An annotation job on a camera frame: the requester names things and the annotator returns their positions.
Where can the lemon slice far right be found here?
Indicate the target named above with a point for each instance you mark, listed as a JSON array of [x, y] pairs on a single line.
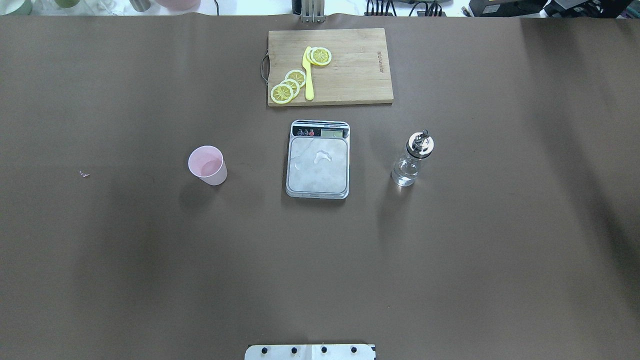
[[321, 56]]

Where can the yellow plastic knife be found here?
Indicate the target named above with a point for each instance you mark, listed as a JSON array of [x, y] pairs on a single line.
[[307, 66]]

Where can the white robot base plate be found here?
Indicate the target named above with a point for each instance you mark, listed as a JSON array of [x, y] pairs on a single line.
[[331, 351]]

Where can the lemon slice middle left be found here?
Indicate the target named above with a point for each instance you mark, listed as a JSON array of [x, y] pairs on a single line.
[[294, 85]]

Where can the glass sauce bottle steel cap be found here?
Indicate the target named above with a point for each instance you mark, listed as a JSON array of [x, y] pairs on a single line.
[[406, 168]]

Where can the pink plastic cup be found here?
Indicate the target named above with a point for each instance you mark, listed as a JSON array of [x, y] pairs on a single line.
[[208, 164]]

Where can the aluminium frame post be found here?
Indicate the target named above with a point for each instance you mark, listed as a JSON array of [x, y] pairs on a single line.
[[312, 11]]

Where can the lemon slice lower left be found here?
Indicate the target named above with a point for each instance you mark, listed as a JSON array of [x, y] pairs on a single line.
[[282, 93]]

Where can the lemon slice under right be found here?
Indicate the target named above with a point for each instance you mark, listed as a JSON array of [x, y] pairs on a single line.
[[307, 55]]

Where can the silver digital kitchen scale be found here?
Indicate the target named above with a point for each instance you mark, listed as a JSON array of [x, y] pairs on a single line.
[[318, 160]]

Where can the bamboo cutting board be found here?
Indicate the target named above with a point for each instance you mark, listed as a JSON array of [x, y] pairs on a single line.
[[359, 72]]

